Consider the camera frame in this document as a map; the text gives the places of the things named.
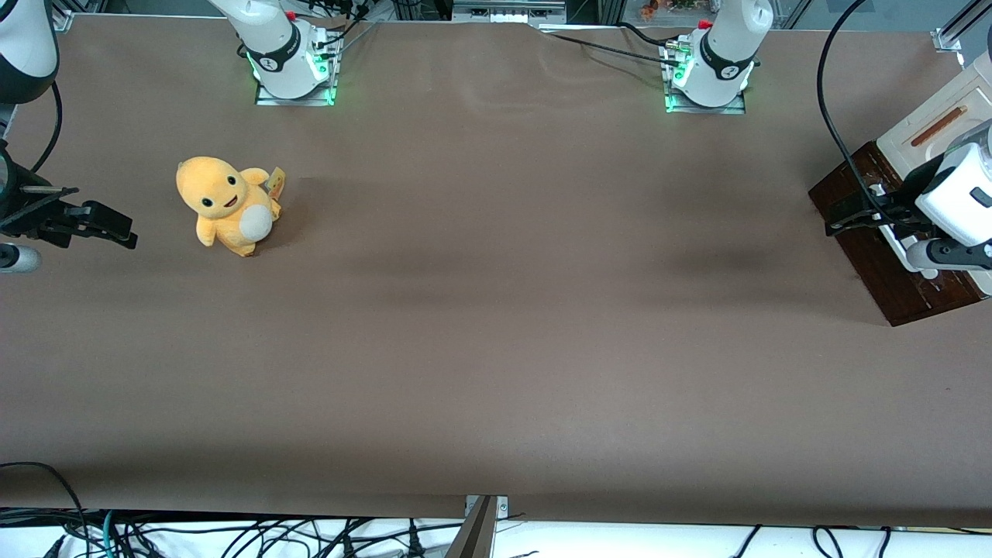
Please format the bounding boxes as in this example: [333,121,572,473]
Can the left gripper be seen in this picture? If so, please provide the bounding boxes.
[825,142,992,236]

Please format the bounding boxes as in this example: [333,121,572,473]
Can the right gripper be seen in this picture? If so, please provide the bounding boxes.
[0,146,139,250]

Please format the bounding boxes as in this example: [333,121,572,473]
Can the dark wood drawer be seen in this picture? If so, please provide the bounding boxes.
[808,141,991,327]

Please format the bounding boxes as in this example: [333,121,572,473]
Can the yellow plush toy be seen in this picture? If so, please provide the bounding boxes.
[175,156,284,258]

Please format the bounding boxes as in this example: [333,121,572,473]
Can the brown table cover sheet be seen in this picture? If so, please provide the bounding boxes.
[0,14,992,529]

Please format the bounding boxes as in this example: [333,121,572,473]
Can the grey device with ports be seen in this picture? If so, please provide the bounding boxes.
[452,0,568,24]

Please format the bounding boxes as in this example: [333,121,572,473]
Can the dark angled bar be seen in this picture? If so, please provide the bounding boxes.
[444,496,498,558]

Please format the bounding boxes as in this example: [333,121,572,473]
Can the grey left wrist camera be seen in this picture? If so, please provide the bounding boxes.
[905,239,992,274]

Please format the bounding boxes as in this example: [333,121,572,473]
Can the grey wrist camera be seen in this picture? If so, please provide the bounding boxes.
[0,243,41,274]
[905,239,992,274]

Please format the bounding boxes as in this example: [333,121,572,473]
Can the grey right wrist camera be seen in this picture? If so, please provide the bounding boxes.
[0,243,41,274]

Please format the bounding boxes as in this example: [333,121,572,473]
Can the brown wooden drawer handle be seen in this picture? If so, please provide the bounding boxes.
[910,105,970,148]

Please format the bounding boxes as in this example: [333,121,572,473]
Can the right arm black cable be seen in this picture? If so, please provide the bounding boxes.
[29,80,64,174]

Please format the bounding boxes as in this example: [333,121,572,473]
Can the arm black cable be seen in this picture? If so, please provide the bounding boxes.
[816,0,923,229]
[29,80,64,174]

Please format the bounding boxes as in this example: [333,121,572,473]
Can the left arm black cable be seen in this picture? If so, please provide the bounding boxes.
[816,0,923,229]

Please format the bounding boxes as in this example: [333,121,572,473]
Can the aluminium frame profile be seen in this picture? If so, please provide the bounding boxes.
[932,0,992,53]

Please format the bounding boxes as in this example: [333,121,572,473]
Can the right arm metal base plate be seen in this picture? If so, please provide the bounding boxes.
[254,29,339,107]

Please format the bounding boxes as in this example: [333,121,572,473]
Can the black looped cable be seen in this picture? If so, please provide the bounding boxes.
[0,462,88,558]

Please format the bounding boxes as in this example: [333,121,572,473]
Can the short black table cable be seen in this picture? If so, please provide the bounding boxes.
[616,22,675,49]

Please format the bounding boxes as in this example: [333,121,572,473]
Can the tangled black cables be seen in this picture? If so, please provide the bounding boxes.
[0,508,466,558]

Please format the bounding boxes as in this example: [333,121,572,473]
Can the black base cable bundle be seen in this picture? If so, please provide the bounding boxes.
[310,0,382,55]

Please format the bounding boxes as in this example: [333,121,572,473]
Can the long black table cable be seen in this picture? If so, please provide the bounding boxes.
[537,28,683,67]

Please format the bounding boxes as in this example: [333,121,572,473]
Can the metal bracket plate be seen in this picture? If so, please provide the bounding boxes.
[463,494,510,518]

